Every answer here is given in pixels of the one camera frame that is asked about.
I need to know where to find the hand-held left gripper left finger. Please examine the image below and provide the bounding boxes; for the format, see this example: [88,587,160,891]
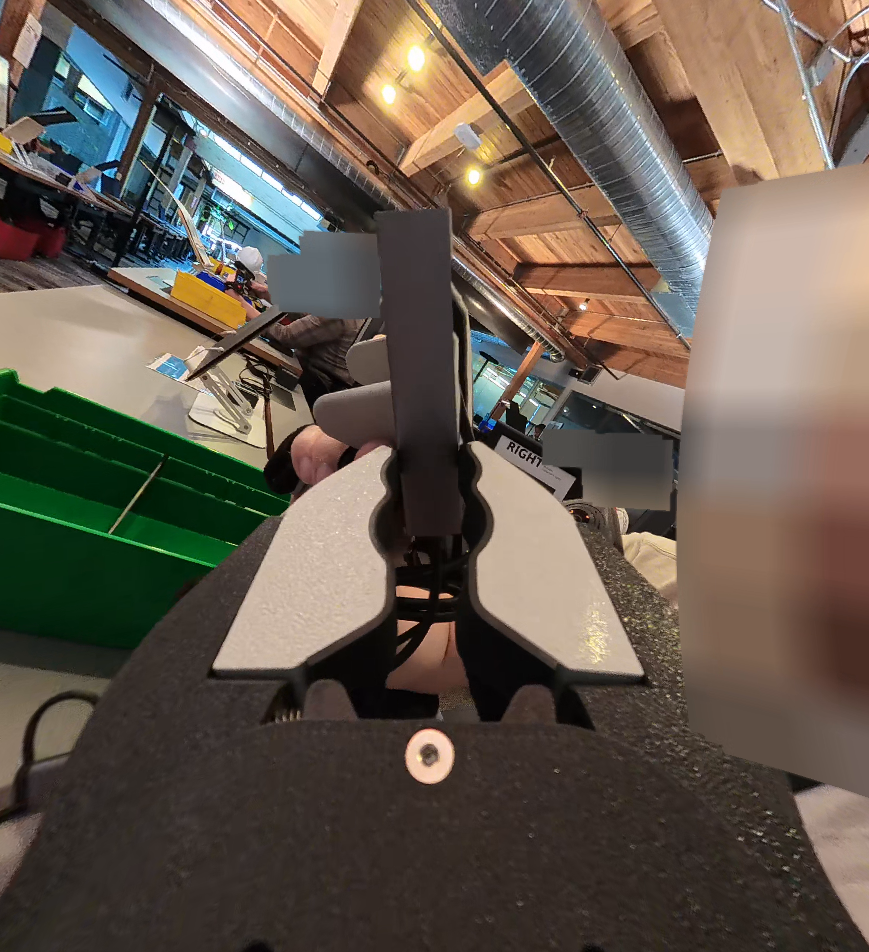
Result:
[211,448,404,718]

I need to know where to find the white tablet stand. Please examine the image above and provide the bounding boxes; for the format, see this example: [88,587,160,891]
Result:
[185,346,268,449]

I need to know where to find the person's right hand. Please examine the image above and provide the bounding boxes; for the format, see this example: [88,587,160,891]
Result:
[263,424,392,495]

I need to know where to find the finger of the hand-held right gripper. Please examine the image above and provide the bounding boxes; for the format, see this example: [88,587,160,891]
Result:
[314,381,398,447]
[345,335,391,388]

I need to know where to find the green plastic bin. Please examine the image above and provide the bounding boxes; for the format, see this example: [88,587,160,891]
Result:
[0,369,292,650]

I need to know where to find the silver air duct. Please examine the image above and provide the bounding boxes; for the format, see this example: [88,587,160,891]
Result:
[427,0,714,339]

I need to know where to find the black usb-c cable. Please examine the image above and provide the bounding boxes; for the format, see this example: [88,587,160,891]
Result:
[393,532,473,659]

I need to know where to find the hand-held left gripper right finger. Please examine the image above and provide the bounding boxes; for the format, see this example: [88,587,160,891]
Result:
[463,442,645,721]

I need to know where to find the grey usb hub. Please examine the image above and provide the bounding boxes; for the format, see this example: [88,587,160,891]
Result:
[373,208,459,538]

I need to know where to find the yellow plastic bin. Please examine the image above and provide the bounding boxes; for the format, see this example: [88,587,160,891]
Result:
[172,269,249,328]

